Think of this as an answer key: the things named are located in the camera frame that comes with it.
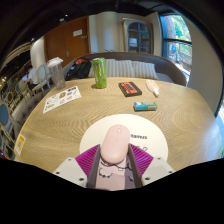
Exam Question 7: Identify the brown wooden door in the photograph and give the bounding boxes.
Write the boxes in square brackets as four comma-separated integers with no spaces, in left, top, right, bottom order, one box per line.
[44,16,91,68]

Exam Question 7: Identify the white tube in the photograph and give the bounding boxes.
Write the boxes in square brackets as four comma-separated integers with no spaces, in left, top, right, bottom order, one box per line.
[145,79,160,98]

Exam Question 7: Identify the person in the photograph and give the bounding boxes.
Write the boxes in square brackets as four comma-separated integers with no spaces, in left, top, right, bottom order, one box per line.
[22,67,38,83]

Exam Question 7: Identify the yellow sticker label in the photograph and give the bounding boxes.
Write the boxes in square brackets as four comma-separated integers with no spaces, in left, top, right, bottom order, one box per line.
[14,133,27,157]

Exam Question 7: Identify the clear shaker bottle white lid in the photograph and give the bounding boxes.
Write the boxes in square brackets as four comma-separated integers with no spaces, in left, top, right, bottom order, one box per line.
[46,57,67,90]

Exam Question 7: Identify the pink computer mouse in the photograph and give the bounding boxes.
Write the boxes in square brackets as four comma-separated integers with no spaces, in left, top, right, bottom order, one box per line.
[100,124,131,164]

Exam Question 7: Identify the arched glass cabinet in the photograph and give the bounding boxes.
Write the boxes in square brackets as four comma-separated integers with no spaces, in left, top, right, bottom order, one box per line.
[122,18,153,54]

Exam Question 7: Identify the green drink can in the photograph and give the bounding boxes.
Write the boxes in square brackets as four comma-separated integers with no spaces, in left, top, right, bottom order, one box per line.
[91,57,108,89]

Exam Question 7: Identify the group of white chairs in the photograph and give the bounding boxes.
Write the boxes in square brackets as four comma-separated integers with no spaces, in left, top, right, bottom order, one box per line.
[19,63,51,96]

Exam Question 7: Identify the round white cartoon mouse pad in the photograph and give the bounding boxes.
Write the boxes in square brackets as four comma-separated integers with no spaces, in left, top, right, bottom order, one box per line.
[79,113,169,192]

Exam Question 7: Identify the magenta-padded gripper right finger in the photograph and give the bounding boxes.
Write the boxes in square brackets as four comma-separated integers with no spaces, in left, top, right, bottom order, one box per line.
[127,143,175,188]

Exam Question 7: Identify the grey tufted chair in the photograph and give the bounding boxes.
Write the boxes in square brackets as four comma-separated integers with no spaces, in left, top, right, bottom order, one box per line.
[11,87,48,138]

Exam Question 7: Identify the dark-framed window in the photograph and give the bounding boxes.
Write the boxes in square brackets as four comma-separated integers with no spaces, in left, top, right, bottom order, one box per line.
[160,14,193,76]

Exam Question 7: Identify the white sticker sheet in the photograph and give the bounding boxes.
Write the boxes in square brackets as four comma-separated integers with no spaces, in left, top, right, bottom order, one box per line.
[42,85,82,115]

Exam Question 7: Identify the black and red flat box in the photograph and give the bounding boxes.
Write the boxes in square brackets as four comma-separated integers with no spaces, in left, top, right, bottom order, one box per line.
[118,81,143,98]

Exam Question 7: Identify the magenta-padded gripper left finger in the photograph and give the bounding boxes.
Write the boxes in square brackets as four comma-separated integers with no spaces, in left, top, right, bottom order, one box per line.
[52,143,102,189]

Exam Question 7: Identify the grey curved sofa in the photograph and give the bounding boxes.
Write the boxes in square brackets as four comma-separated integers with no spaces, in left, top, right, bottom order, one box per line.
[63,51,188,87]

